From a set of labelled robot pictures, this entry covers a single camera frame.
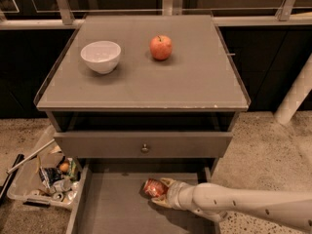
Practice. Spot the black flat bar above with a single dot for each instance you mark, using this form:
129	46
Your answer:
9	179

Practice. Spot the grey top drawer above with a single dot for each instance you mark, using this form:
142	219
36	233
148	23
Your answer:
93	144

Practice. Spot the dark snack bag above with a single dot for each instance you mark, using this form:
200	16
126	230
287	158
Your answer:
49	176

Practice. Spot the white diagonal post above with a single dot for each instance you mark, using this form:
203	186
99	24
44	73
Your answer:
296	95

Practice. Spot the red apple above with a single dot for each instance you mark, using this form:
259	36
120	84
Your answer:
161	47

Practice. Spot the open grey middle drawer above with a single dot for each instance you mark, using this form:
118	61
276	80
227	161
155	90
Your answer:
111	200

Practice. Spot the grey metal rod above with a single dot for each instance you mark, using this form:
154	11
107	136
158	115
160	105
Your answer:
29	157

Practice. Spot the red coke can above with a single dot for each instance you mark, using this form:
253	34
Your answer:
154	188

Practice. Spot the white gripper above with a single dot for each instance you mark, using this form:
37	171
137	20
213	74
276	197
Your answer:
174	192

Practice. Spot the white ceramic bowl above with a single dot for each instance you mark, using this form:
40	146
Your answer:
101	56

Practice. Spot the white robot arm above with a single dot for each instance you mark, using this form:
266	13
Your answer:
213	202

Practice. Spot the round metal drawer knob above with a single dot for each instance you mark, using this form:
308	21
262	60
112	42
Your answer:
145	148

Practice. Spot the grey drawer cabinet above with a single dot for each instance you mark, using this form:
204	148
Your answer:
196	89

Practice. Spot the clear plastic storage bin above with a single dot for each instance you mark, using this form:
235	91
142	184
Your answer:
27	185

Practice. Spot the metal window railing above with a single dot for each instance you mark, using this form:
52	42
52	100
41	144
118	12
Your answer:
28	14

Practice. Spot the orange fruit in bin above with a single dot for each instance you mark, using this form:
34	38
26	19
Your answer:
64	167

